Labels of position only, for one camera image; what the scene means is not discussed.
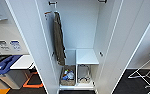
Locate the dark grey container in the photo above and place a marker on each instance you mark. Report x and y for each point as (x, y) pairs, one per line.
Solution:
(6, 80)

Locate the black rail bracket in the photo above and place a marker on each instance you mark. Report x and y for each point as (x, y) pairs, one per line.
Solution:
(102, 1)
(52, 3)

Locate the pale clothes hanger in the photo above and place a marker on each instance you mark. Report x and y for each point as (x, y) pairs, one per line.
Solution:
(55, 10)

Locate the white sticker orange band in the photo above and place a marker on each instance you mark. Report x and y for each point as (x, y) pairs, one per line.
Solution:
(48, 13)

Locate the orange folding stand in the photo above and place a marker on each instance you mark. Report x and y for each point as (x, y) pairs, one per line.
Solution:
(32, 81)

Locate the pale blue item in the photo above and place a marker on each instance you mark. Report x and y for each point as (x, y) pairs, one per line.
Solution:
(68, 76)

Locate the pale perforated basket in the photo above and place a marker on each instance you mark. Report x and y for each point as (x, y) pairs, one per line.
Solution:
(66, 81)

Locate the white wardrobe door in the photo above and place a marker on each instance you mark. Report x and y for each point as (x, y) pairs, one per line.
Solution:
(124, 43)
(27, 40)

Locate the blue cloth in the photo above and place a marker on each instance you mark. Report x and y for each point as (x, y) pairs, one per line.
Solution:
(4, 63)

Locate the dark grey hanging garment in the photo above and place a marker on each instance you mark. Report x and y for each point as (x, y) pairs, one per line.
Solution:
(59, 40)

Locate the white inner shelf unit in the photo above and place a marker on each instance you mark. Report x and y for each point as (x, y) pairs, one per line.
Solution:
(86, 56)

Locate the white board black edge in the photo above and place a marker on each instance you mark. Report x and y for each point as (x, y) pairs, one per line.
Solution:
(22, 61)

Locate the white wardrobe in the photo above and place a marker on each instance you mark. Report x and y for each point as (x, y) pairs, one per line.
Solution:
(79, 30)

